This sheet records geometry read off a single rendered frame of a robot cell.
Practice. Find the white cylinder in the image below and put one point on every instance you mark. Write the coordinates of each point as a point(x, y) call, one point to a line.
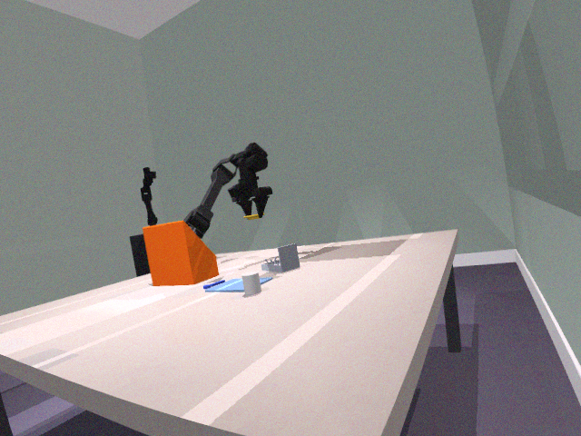
point(251, 282)

